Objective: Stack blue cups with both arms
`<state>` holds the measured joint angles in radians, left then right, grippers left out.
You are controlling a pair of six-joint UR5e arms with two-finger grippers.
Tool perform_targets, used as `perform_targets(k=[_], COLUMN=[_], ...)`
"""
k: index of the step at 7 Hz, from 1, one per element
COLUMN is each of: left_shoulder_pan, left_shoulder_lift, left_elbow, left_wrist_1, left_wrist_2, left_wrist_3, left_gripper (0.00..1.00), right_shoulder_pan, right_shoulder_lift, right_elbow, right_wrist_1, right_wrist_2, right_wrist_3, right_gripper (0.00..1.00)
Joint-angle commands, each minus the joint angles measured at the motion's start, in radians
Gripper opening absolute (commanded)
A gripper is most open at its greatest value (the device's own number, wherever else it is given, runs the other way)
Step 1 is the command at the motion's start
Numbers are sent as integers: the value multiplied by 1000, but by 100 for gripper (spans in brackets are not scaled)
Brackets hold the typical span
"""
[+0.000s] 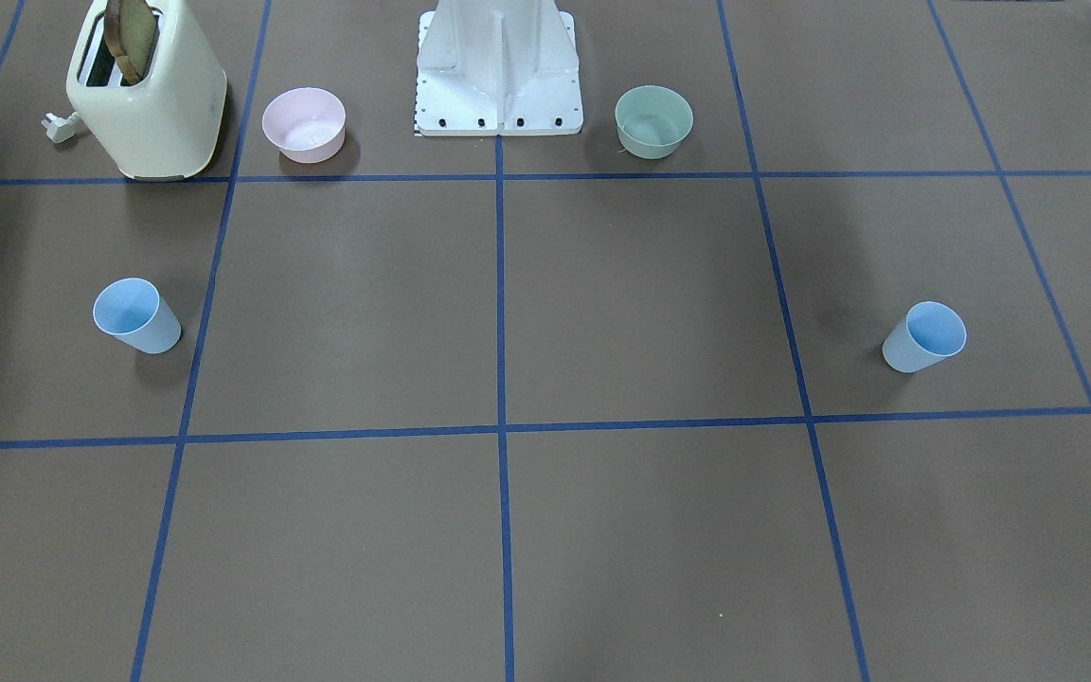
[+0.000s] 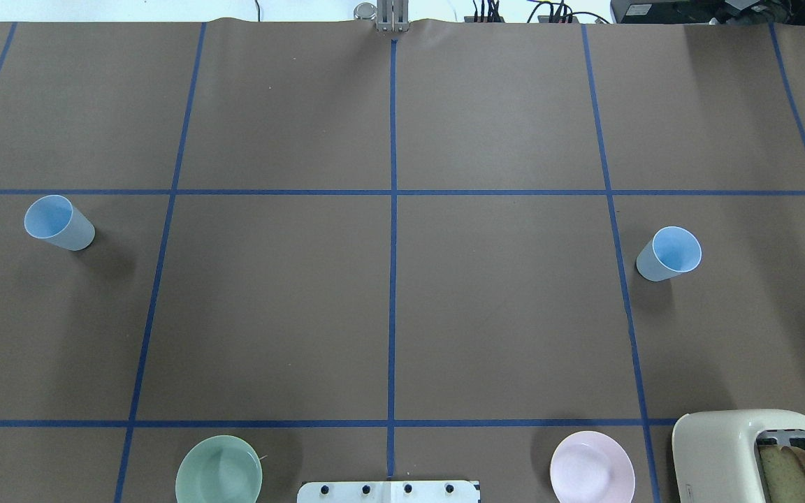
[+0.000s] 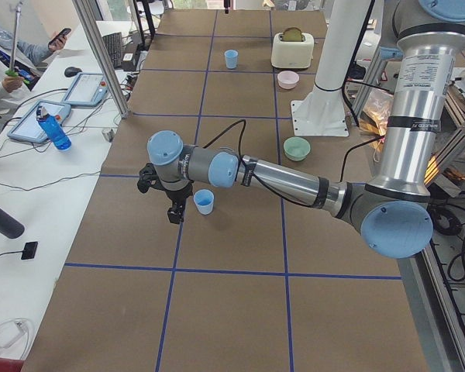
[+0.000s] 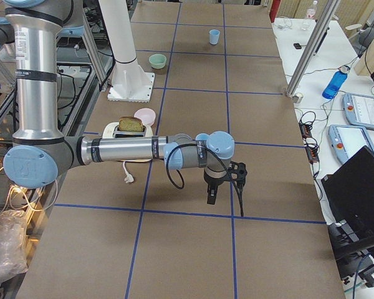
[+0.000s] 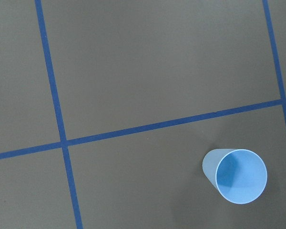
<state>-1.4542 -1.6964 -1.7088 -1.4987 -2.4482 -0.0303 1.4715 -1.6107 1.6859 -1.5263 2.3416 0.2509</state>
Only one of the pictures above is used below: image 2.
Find bread slice in toaster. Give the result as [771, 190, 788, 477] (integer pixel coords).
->
[758, 445, 805, 502]

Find light blue plastic cup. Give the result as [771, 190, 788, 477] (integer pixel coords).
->
[24, 195, 96, 252]
[636, 226, 702, 282]

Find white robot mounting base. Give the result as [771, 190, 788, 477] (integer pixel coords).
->
[296, 480, 481, 502]

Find black device at table edge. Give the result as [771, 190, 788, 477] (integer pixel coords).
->
[610, 1, 805, 26]

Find cream toaster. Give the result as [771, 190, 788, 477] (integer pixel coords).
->
[672, 409, 805, 502]

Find green plastic bowl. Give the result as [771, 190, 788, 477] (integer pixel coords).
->
[175, 435, 264, 502]

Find metal camera post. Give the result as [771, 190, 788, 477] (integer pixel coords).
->
[354, 0, 411, 33]

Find pink plastic bowl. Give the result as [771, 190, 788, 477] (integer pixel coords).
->
[549, 430, 636, 502]

